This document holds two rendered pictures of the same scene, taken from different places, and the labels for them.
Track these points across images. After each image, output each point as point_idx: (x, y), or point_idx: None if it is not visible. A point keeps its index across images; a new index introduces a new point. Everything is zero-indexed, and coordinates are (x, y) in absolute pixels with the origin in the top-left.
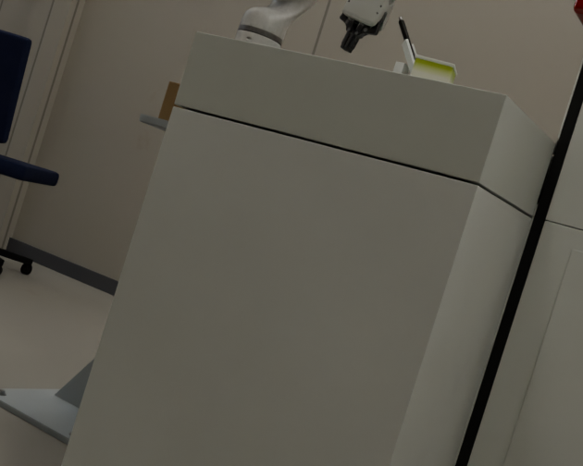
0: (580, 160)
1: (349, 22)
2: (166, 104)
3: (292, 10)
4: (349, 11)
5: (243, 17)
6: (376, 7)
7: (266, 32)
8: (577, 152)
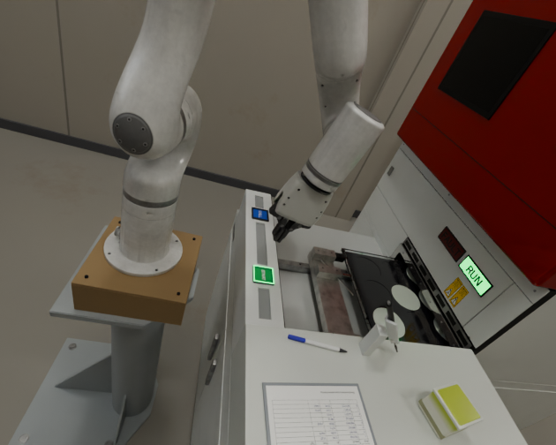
0: (483, 356)
1: (282, 221)
2: (78, 300)
3: (184, 158)
4: (284, 214)
5: (131, 187)
6: (316, 214)
7: (169, 202)
8: (484, 353)
